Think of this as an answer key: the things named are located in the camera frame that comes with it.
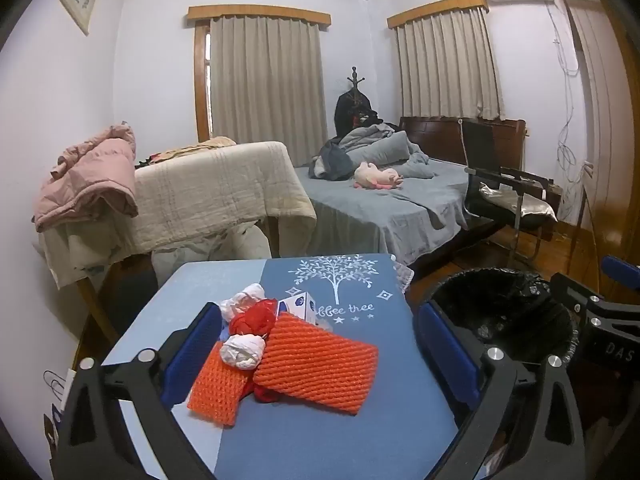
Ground wooden bed headboard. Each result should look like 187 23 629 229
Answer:
398 116 528 181

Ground white box with blue print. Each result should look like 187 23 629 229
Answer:
276 290 333 331

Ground black metal-framed chair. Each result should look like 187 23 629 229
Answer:
460 117 556 271

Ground short wooden curtain pelmet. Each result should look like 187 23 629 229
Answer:
386 0 490 30

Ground beige quilt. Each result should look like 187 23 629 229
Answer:
132 141 318 253

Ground checked cloth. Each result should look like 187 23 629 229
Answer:
392 257 417 293

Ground large orange foam net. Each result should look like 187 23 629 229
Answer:
252 312 379 417

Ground black trash bin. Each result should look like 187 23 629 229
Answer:
419 267 581 366

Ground narrow beige curtain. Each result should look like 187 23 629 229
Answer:
395 7 505 121

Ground wooden window frame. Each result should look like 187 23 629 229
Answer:
194 20 213 143

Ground white wall cables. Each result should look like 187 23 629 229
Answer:
545 2 596 221

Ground black hanging garment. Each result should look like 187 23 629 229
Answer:
334 90 383 138

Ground white bundled bedding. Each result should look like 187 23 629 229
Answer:
150 220 272 286

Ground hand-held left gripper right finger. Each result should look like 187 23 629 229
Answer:
412 302 606 480

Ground silver cushion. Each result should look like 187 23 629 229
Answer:
477 182 558 223

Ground dark grey-blue garment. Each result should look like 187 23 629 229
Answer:
308 140 353 181

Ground grey crumpled blanket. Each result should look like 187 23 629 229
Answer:
310 122 436 181

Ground pile of light clothes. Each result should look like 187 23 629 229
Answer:
135 136 236 168

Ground wooden wardrobe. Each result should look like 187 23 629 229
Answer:
557 0 640 281

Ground dark wooden coat rack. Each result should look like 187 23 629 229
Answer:
345 66 368 106

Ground cream cloth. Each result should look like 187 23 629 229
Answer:
37 205 151 288

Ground wide beige curtain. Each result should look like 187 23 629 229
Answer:
209 14 323 168

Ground pink plush toy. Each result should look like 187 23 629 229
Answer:
354 161 405 192

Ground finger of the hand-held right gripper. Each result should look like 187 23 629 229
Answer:
601 255 640 292
549 272 608 321

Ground pink padded jacket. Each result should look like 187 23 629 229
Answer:
32 122 139 233

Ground small orange foam net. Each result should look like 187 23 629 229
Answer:
186 342 256 428

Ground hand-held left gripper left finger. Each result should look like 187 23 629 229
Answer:
52 302 223 480

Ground blue printed tablecloth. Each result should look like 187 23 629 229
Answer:
100 254 461 480

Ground red cloth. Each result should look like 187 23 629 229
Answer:
229 298 283 405

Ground wooden furniture frame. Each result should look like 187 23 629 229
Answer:
75 255 123 346

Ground long wooden curtain pelmet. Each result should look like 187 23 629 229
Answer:
187 5 332 28

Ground grey bedsheet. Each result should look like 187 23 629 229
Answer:
295 157 473 268

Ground pinkish white tissue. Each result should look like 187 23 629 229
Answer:
220 284 267 321

